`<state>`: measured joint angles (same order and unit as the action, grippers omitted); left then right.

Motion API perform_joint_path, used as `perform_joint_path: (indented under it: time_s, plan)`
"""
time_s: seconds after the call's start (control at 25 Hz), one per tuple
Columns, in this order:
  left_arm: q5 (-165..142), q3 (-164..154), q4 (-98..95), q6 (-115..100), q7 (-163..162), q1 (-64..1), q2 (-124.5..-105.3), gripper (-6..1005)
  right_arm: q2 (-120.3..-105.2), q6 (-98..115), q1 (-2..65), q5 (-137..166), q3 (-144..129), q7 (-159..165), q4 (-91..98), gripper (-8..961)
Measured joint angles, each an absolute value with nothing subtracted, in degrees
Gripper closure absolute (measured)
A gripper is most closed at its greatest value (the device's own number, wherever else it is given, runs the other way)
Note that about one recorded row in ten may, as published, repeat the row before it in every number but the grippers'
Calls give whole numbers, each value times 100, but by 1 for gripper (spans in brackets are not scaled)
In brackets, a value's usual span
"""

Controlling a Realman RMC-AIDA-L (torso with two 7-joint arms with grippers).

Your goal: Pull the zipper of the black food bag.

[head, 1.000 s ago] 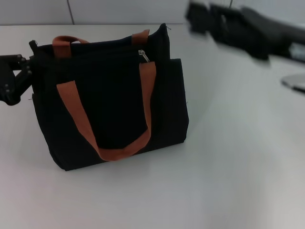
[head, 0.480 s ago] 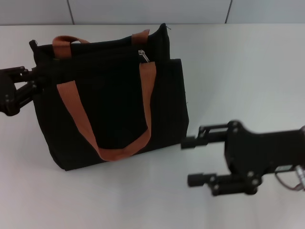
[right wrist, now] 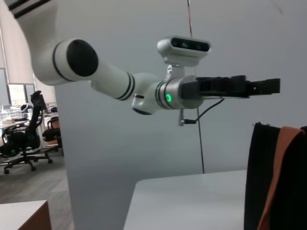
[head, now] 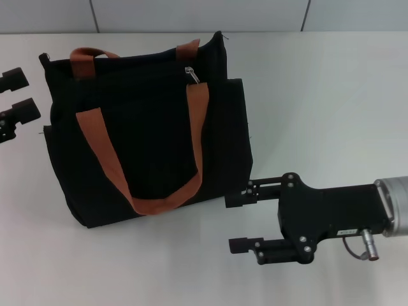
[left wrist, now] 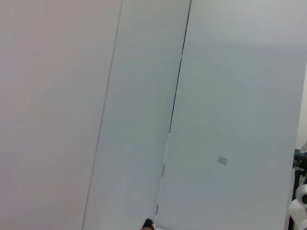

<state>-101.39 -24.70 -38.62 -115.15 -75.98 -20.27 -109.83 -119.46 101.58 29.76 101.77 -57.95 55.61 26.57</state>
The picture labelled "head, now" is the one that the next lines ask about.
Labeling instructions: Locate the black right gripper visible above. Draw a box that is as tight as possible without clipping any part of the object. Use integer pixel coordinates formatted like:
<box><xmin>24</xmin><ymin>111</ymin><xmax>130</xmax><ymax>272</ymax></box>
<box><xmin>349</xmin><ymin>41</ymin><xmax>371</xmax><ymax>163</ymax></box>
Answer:
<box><xmin>224</xmin><ymin>172</ymin><xmax>393</xmax><ymax>266</ymax></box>

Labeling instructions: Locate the silver zipper pull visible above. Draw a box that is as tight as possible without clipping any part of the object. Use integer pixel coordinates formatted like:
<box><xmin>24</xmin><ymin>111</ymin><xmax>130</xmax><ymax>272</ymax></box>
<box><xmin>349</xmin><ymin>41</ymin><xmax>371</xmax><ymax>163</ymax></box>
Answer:
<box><xmin>184</xmin><ymin>66</ymin><xmax>201</xmax><ymax>85</ymax></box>

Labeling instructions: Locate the black bag with orange handles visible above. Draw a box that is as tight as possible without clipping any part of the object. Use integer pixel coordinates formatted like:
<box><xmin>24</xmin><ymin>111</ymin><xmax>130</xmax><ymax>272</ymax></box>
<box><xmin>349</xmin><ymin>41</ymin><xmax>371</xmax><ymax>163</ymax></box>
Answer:
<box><xmin>38</xmin><ymin>31</ymin><xmax>254</xmax><ymax>230</ymax></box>

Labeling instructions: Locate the right arm black plug cable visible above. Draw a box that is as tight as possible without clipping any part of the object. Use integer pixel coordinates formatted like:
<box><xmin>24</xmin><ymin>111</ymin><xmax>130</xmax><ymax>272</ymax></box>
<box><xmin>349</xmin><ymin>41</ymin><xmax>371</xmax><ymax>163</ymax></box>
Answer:
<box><xmin>342</xmin><ymin>228</ymin><xmax>382</xmax><ymax>263</ymax></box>

